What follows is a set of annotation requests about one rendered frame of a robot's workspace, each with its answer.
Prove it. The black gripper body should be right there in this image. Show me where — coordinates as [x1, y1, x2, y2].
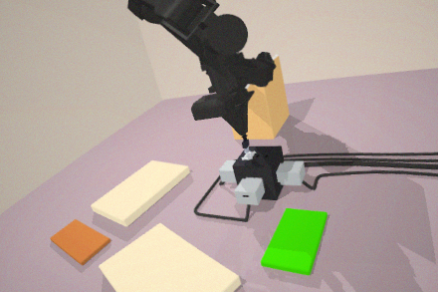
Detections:
[191, 53, 248, 121]

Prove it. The orange flat square pad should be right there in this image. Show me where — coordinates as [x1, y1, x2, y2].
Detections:
[50, 220, 110, 265]

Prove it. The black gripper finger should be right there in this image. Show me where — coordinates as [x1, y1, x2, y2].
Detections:
[222, 99, 247, 136]
[240, 91, 255, 133]

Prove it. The green flat rectangular slab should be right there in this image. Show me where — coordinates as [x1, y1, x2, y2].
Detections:
[261, 208, 327, 275]

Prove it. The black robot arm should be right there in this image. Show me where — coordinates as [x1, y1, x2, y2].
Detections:
[127, 0, 277, 88]

